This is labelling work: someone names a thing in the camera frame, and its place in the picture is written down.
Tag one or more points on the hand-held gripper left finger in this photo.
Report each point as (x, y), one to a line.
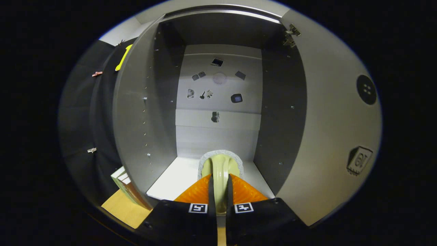
(212, 225)

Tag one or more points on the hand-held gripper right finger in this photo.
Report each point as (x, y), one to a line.
(229, 225)

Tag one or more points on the pale green cup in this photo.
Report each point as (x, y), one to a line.
(220, 167)

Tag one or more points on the brown book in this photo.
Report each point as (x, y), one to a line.
(141, 202)

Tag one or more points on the light green book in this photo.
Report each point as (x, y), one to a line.
(117, 179)

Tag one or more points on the grey cabinet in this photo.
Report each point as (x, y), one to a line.
(136, 119)

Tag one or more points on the black backdrop cloth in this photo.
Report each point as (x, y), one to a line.
(78, 119)

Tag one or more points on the red clothes peg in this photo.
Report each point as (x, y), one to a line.
(97, 73)

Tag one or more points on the metal door hinge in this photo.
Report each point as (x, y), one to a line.
(290, 41)

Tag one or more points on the black cloth clip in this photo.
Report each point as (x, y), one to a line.
(120, 42)

